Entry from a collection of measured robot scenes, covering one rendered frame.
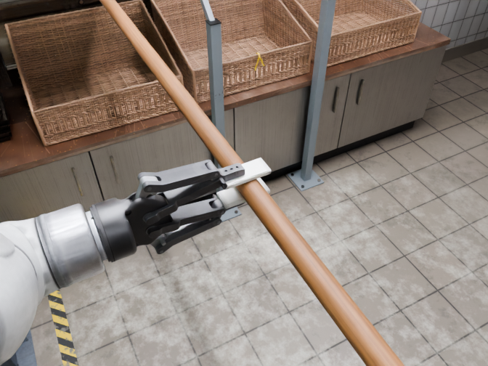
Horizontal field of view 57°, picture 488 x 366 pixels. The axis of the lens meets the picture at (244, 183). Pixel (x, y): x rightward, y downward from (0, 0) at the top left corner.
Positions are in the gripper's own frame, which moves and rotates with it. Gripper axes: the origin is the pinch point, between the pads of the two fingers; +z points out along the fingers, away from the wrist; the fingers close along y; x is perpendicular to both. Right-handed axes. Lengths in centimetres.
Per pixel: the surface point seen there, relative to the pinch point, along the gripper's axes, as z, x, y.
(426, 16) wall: 213, -155, 79
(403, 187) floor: 129, -68, 119
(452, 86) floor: 224, -127, 118
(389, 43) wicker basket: 134, -106, 58
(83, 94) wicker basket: -5, -133, 61
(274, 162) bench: 70, -100, 103
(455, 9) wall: 238, -155, 80
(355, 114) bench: 117, -100, 90
